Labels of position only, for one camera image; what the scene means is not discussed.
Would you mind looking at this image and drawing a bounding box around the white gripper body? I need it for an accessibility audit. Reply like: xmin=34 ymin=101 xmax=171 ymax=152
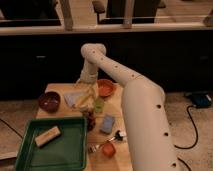
xmin=80 ymin=66 xmax=98 ymax=84

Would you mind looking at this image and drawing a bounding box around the yellow banana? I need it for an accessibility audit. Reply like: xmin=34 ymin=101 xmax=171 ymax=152
xmin=75 ymin=86 xmax=96 ymax=107

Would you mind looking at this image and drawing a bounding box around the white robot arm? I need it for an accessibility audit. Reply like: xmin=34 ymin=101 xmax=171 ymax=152
xmin=80 ymin=43 xmax=181 ymax=171

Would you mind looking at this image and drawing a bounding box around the green cup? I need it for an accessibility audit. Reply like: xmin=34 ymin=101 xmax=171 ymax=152
xmin=94 ymin=97 xmax=104 ymax=113

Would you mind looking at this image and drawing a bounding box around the orange bowl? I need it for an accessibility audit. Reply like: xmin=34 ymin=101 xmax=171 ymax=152
xmin=97 ymin=79 xmax=116 ymax=97

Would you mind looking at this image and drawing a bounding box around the grey cloth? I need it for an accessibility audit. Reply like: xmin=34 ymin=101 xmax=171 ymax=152
xmin=64 ymin=92 xmax=82 ymax=107

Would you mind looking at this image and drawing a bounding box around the brown grape bunch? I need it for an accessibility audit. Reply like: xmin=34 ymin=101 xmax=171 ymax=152
xmin=83 ymin=112 xmax=96 ymax=131

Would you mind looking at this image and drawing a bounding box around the dark red bowl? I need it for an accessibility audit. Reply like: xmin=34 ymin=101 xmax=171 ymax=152
xmin=38 ymin=91 xmax=61 ymax=113

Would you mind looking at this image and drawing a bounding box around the blue sponge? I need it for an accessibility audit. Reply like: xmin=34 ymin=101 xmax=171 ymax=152
xmin=100 ymin=115 xmax=115 ymax=134

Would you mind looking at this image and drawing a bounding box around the wooden block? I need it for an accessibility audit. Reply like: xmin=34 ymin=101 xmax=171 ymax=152
xmin=35 ymin=126 xmax=61 ymax=147

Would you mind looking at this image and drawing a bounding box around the orange cube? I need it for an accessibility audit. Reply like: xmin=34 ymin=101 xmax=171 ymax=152
xmin=102 ymin=143 xmax=116 ymax=158

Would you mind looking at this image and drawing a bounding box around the green plastic tray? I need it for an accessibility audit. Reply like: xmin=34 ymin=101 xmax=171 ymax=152
xmin=14 ymin=117 xmax=87 ymax=171

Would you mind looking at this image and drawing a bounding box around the blue black device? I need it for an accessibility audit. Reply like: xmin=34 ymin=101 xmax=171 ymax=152
xmin=188 ymin=92 xmax=212 ymax=108

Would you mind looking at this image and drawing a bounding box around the white handled brush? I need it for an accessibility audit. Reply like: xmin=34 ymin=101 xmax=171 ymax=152
xmin=114 ymin=130 xmax=127 ymax=141

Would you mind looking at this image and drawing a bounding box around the black cable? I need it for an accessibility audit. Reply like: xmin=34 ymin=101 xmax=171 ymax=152
xmin=173 ymin=104 xmax=200 ymax=171

